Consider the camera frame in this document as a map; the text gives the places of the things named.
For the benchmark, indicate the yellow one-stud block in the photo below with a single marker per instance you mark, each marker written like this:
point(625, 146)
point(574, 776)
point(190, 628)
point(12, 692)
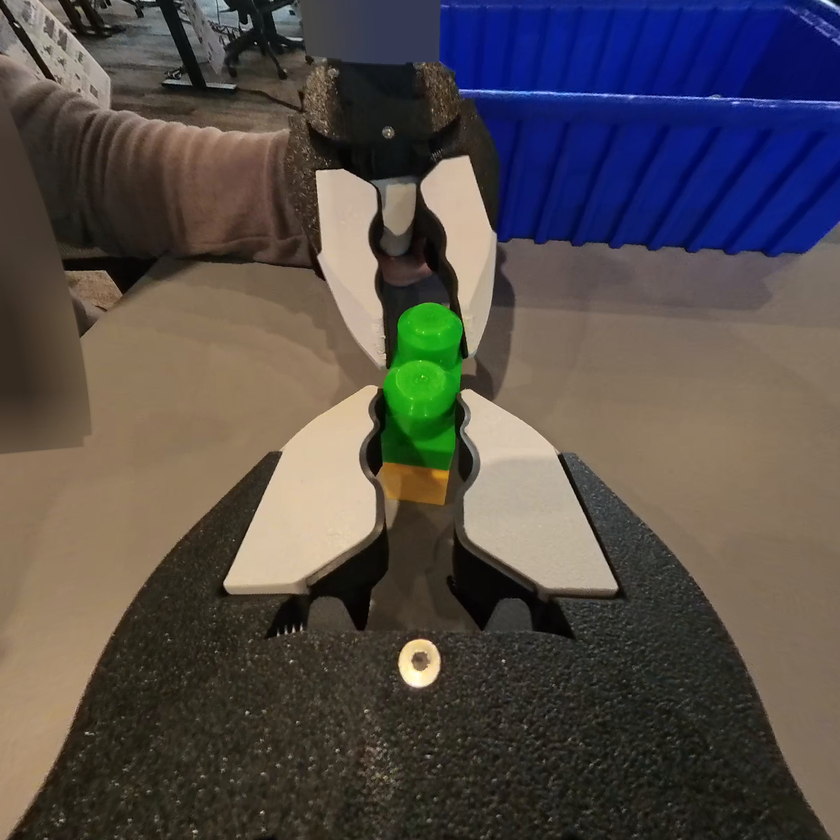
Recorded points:
point(413, 484)

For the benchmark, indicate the dark office desk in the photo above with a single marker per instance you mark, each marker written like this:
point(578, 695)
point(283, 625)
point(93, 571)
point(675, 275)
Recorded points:
point(184, 39)

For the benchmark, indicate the black office chair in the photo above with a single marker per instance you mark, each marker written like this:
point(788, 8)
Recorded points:
point(262, 26)

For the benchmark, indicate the person's left forearm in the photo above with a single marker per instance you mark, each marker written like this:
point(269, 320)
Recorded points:
point(164, 184)

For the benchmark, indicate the person's left hand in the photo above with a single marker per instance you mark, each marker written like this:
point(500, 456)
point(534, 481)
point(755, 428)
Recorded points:
point(407, 270)

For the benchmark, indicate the green two-stud block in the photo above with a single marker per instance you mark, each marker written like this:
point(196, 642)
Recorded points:
point(420, 446)

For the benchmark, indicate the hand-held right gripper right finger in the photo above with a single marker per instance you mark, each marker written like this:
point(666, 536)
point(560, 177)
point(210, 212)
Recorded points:
point(531, 512)

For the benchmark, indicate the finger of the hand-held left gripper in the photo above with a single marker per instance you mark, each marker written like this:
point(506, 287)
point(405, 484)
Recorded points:
point(469, 236)
point(344, 249)

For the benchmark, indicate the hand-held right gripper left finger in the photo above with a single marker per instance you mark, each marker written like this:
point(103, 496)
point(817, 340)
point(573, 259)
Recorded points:
point(302, 512)

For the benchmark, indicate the blue plastic bin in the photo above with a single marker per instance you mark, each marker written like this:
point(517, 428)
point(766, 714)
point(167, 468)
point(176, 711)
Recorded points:
point(656, 184)

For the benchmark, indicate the white paper sheet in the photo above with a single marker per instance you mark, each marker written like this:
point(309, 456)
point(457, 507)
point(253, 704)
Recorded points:
point(65, 52)

